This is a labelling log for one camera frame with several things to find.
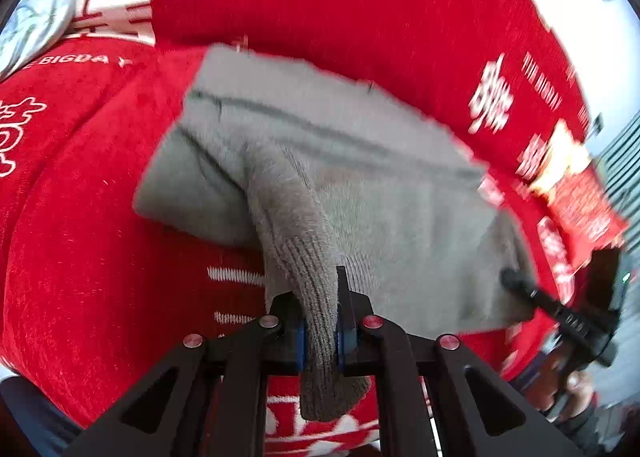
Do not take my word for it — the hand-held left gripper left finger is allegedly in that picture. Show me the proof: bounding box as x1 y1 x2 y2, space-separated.
62 291 307 457

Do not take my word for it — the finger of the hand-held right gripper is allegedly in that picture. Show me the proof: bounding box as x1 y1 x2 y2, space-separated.
501 268 568 320

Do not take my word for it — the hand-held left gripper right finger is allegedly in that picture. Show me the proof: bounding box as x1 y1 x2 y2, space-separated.
335 265 583 457

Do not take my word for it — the grey knitted sweater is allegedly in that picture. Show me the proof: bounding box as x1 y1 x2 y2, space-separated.
132 44 538 423

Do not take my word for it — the person's right hand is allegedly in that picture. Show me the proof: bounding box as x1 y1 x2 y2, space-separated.
522 347 598 420

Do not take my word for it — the red gold printed bag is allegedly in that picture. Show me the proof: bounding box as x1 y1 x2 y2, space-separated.
527 119 632 270

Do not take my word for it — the grey slatted panel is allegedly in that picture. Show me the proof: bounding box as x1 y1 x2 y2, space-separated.
595 109 640 222

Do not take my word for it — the red printed bed sheet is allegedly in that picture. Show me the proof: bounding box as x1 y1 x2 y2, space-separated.
0 37 601 457

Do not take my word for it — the dark blue cloth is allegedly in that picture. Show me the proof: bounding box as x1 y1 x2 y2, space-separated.
0 377 83 457

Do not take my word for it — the red printed quilt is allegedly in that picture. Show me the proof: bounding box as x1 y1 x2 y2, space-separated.
57 0 596 158

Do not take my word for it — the white floral cloth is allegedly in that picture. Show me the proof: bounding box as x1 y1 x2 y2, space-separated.
0 0 76 80

